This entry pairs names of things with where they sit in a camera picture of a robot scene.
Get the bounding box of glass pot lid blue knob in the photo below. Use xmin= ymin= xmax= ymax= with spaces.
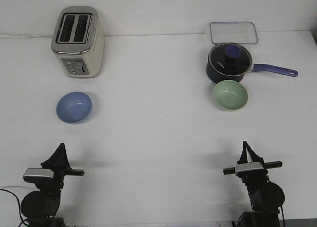
xmin=209 ymin=43 xmax=253 ymax=74

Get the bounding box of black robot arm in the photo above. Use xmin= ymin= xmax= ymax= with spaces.
xmin=223 ymin=141 xmax=285 ymax=227
xmin=20 ymin=143 xmax=85 ymax=227

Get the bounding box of cream and steel toaster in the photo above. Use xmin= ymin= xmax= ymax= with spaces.
xmin=51 ymin=6 xmax=105 ymax=78

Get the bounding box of white toaster power cord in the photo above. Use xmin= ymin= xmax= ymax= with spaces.
xmin=0 ymin=32 xmax=54 ymax=39

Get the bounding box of blue bowl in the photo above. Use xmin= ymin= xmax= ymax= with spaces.
xmin=56 ymin=92 xmax=93 ymax=124

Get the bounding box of dark blue saucepan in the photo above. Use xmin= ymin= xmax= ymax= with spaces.
xmin=206 ymin=63 xmax=298 ymax=83

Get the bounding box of clear rectangular container lid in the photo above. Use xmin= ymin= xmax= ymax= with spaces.
xmin=210 ymin=21 xmax=259 ymax=45

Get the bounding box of green bowl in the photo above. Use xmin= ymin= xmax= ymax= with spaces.
xmin=213 ymin=80 xmax=249 ymax=111

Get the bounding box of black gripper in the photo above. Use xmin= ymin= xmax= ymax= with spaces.
xmin=222 ymin=141 xmax=282 ymax=182
xmin=41 ymin=143 xmax=85 ymax=187

